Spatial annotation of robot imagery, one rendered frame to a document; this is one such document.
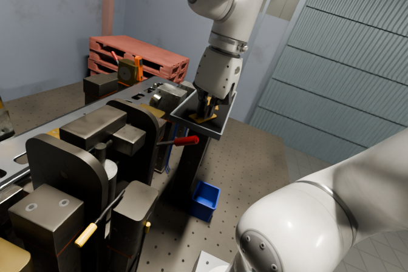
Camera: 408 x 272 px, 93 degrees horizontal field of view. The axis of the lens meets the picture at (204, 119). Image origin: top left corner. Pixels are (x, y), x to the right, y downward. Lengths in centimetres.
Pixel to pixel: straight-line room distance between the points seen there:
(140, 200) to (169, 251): 41
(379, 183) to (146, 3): 329
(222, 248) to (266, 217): 57
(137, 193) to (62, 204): 12
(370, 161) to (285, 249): 14
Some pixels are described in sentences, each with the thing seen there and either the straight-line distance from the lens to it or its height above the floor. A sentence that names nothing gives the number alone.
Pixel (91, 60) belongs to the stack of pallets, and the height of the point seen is 52.
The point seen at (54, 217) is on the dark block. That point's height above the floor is 112.
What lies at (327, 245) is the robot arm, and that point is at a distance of 32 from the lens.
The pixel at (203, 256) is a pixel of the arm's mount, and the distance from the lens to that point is 70.
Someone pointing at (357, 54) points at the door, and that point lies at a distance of 307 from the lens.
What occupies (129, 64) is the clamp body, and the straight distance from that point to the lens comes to 113.
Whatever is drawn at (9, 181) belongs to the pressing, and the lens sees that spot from 57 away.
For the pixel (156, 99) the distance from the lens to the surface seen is 70.
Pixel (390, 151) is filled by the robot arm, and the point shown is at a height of 133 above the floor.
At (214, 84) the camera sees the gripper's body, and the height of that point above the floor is 127.
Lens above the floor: 140
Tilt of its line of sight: 28 degrees down
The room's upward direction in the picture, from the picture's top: 19 degrees clockwise
